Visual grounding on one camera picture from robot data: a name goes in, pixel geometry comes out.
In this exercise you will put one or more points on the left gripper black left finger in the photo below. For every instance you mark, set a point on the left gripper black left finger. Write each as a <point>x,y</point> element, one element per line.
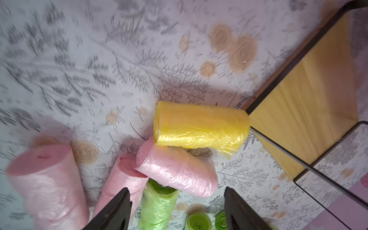
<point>115,215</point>

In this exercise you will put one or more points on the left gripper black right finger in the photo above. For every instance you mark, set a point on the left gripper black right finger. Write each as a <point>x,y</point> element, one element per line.
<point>239,215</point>

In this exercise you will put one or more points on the pink trash bag roll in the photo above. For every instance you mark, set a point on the pink trash bag roll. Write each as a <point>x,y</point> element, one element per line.
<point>177,168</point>
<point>48,180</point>
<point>123,175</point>

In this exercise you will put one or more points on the green trash bag roll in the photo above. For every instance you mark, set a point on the green trash bag roll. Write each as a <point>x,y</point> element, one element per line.
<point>157,205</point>
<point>198,221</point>
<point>220,221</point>

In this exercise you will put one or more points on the yellow trash bag roll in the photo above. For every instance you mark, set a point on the yellow trash bag roll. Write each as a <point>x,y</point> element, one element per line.
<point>193,126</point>

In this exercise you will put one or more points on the wooden shelf black metal frame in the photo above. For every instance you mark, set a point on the wooden shelf black metal frame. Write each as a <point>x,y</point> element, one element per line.
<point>309,103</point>

